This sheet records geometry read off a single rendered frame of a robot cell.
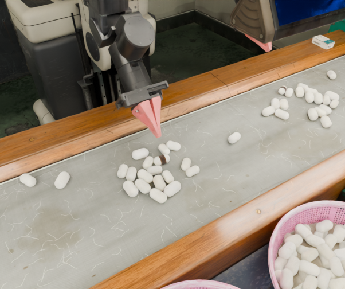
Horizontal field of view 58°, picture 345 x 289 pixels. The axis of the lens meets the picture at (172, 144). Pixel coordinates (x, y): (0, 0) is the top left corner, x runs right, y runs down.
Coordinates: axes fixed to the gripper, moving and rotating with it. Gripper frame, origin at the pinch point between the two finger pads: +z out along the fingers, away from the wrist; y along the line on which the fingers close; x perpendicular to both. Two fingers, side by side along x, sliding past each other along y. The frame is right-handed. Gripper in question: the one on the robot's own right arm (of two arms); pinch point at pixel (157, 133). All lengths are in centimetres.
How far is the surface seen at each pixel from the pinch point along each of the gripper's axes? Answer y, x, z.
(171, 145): 3.8, 4.8, 3.3
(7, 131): -33, 148, -46
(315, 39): 69, 13, -12
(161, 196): -5.2, -2.8, 11.6
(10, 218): -30.6, 6.3, 4.6
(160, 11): 117, 183, -117
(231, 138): 16.6, 1.2, 6.9
